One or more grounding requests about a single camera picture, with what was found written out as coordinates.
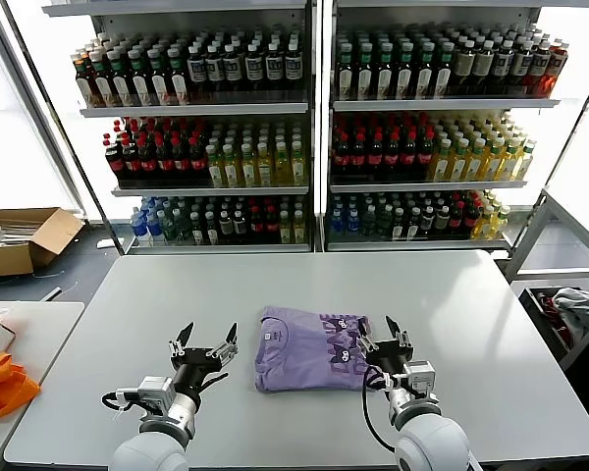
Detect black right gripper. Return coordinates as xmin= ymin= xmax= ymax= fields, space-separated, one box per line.
xmin=357 ymin=314 xmax=415 ymax=380

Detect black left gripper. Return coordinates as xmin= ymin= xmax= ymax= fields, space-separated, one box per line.
xmin=168 ymin=321 xmax=240 ymax=399

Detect purple T-shirt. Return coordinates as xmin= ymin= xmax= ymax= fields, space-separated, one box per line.
xmin=252 ymin=305 xmax=374 ymax=393

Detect cola bottle red cap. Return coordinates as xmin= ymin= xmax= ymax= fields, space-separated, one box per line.
xmin=188 ymin=135 xmax=209 ymax=182
xmin=265 ymin=205 xmax=281 ymax=245
xmin=136 ymin=136 xmax=158 ymax=183
xmin=367 ymin=131 xmax=386 ymax=174
xmin=350 ymin=131 xmax=368 ymax=174
xmin=385 ymin=130 xmax=402 ymax=174
xmin=249 ymin=205 xmax=266 ymax=245
xmin=104 ymin=139 xmax=127 ymax=183
xmin=121 ymin=136 xmax=141 ymax=183
xmin=401 ymin=130 xmax=419 ymax=174
xmin=333 ymin=131 xmax=351 ymax=174
xmin=172 ymin=135 xmax=191 ymax=182
xmin=417 ymin=129 xmax=435 ymax=174
xmin=154 ymin=135 xmax=175 ymax=182

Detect yellow juice bottle white cap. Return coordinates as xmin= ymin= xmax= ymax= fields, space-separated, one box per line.
xmin=489 ymin=205 xmax=511 ymax=240
xmin=471 ymin=205 xmax=495 ymax=241

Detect black storage bin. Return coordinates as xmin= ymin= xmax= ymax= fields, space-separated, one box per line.
xmin=518 ymin=286 xmax=589 ymax=365

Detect red garment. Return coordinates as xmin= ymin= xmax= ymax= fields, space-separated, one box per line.
xmin=536 ymin=291 xmax=574 ymax=344

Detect yellow juice bottle white label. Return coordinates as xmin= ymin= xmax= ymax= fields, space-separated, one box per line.
xmin=502 ymin=139 xmax=522 ymax=183
xmin=430 ymin=138 xmax=455 ymax=183
xmin=274 ymin=141 xmax=293 ymax=187
xmin=222 ymin=143 xmax=241 ymax=188
xmin=516 ymin=140 xmax=538 ymax=182
xmin=484 ymin=138 xmax=506 ymax=183
xmin=256 ymin=141 xmax=274 ymax=187
xmin=291 ymin=140 xmax=307 ymax=187
xmin=207 ymin=144 xmax=225 ymax=188
xmin=240 ymin=142 xmax=257 ymax=188
xmin=467 ymin=138 xmax=488 ymax=183
xmin=450 ymin=138 xmax=471 ymax=183

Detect grey white garment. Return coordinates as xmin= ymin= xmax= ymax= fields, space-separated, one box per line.
xmin=552 ymin=288 xmax=589 ymax=344

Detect orange fabric bag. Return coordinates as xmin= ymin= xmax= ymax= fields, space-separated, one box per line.
xmin=0 ymin=351 xmax=43 ymax=423

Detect open cardboard box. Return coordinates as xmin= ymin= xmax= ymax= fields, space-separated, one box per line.
xmin=0 ymin=206 xmax=86 ymax=279

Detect pale packing strips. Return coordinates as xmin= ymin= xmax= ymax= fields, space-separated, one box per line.
xmin=0 ymin=220 xmax=43 ymax=246

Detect dark slanted pole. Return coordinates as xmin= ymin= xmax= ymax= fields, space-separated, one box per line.
xmin=543 ymin=58 xmax=589 ymax=192
xmin=0 ymin=0 xmax=127 ymax=256

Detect dark tea bottle green label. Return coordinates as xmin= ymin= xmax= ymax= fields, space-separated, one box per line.
xmin=89 ymin=48 xmax=114 ymax=108
xmin=355 ymin=42 xmax=375 ymax=102
xmin=168 ymin=45 xmax=190 ymax=106
xmin=396 ymin=41 xmax=416 ymax=101
xmin=434 ymin=41 xmax=455 ymax=99
xmin=129 ymin=47 xmax=152 ymax=107
xmin=336 ymin=43 xmax=355 ymax=102
xmin=148 ymin=46 xmax=172 ymax=107
xmin=415 ymin=41 xmax=436 ymax=100
xmin=108 ymin=48 xmax=133 ymax=108
xmin=375 ymin=42 xmax=396 ymax=101

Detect dark drink bottle blue label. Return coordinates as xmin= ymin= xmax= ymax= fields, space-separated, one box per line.
xmin=264 ymin=42 xmax=285 ymax=92
xmin=244 ymin=43 xmax=265 ymax=92
xmin=205 ymin=43 xmax=226 ymax=93
xmin=187 ymin=44 xmax=209 ymax=94
xmin=284 ymin=41 xmax=304 ymax=91
xmin=511 ymin=39 xmax=534 ymax=97
xmin=223 ymin=43 xmax=242 ymax=93
xmin=493 ymin=39 xmax=515 ymax=97

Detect dark drink bottle beige label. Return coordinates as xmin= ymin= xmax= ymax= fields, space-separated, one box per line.
xmin=454 ymin=39 xmax=476 ymax=97
xmin=473 ymin=39 xmax=495 ymax=97

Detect orange tea bottle white label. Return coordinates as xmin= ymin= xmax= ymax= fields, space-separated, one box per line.
xmin=75 ymin=50 xmax=96 ymax=109

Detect red drink bottle blue label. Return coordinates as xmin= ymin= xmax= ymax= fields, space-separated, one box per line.
xmin=548 ymin=41 xmax=570 ymax=97
xmin=531 ymin=39 xmax=553 ymax=97

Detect grey metal shelving unit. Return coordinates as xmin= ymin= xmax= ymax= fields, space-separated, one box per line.
xmin=41 ymin=0 xmax=325 ymax=256
xmin=323 ymin=0 xmax=589 ymax=254

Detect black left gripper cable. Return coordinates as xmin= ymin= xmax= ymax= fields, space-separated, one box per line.
xmin=195 ymin=372 xmax=231 ymax=393

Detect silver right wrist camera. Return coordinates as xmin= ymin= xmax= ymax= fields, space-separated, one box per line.
xmin=402 ymin=361 xmax=437 ymax=393

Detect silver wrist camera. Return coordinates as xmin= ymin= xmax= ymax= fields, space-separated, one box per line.
xmin=136 ymin=376 xmax=174 ymax=408
xmin=402 ymin=361 xmax=437 ymax=393

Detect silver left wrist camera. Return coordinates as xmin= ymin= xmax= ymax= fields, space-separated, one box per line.
xmin=136 ymin=376 xmax=174 ymax=408

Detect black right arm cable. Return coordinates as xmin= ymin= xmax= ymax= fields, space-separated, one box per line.
xmin=360 ymin=367 xmax=399 ymax=450

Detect black cable with white tag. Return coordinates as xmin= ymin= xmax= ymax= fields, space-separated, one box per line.
xmin=101 ymin=390 xmax=141 ymax=414

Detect grey metal frame table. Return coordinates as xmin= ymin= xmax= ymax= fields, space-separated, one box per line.
xmin=502 ymin=188 xmax=589 ymax=279

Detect grey window frame bar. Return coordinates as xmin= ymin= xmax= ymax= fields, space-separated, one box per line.
xmin=0 ymin=0 xmax=88 ymax=222

